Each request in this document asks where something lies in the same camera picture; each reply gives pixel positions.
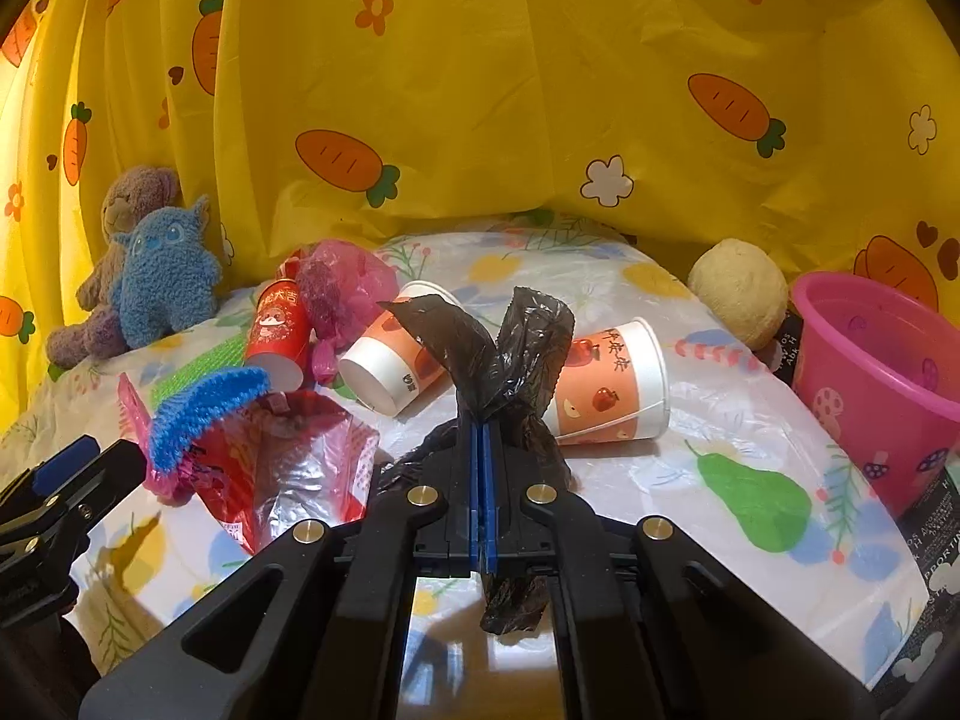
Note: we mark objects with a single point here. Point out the black plastic bag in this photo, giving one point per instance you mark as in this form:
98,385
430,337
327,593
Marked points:
495,382

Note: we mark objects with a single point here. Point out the red foil snack bag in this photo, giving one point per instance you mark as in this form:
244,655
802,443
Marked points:
279,460

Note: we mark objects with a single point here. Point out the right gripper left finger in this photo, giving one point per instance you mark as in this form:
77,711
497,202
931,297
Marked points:
316,625

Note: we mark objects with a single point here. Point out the floral plastic bed cover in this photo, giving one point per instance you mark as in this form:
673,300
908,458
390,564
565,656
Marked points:
745,468

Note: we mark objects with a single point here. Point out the red white snack wrapper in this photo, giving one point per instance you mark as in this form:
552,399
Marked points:
288,269

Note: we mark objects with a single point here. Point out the pink plastic bag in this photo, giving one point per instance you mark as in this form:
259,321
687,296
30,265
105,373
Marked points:
342,287

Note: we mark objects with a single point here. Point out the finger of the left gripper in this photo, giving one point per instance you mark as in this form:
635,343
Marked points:
60,464
89,495

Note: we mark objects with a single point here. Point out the yellow carrot print curtain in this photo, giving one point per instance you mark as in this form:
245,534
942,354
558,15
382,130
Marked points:
815,128

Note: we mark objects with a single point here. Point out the orange apple paper cup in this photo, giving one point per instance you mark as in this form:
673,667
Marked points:
386,368
613,388

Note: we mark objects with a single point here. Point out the purple teddy bear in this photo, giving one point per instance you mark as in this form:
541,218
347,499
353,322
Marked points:
136,193

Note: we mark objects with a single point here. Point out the small red paper cup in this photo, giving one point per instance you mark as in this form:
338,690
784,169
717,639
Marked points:
278,342

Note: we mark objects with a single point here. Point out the blue fuzzy plush monster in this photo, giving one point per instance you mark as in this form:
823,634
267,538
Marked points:
167,283

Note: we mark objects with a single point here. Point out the pink crumpled plastic wrap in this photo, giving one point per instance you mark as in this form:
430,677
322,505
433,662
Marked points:
135,424

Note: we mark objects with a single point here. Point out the pink plastic basin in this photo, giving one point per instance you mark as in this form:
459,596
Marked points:
879,371

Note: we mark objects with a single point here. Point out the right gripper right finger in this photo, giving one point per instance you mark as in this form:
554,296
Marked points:
647,624

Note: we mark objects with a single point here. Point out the cream plush ball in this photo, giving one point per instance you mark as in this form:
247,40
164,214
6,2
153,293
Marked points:
744,288

